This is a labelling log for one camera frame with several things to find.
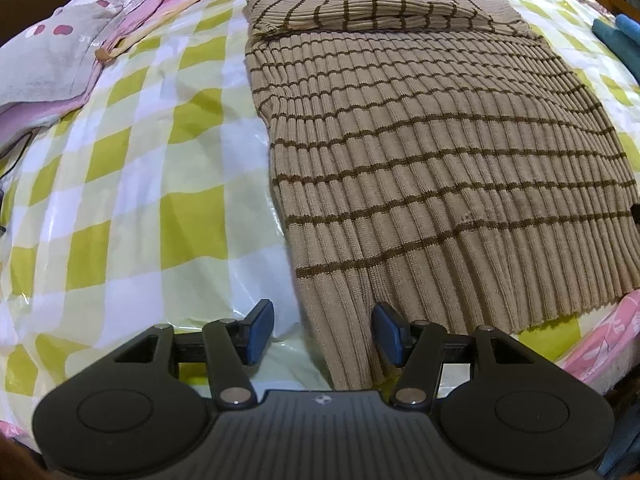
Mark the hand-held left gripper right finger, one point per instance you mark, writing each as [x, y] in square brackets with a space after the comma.
[387, 335]

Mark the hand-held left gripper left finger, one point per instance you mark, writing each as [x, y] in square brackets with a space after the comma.
[260, 332]

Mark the tan brown-striped knit sweater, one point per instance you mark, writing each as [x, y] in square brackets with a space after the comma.
[440, 160]

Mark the yellow checkered plastic sheet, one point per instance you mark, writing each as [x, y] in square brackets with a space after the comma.
[150, 185]

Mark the pink pillow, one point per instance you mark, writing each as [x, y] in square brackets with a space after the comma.
[130, 15]

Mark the grey printed pillow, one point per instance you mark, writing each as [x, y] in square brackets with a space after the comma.
[55, 55]

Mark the teal cloth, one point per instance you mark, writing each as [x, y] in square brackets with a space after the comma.
[617, 47]

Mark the blue towel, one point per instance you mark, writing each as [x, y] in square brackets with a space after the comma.
[630, 27]

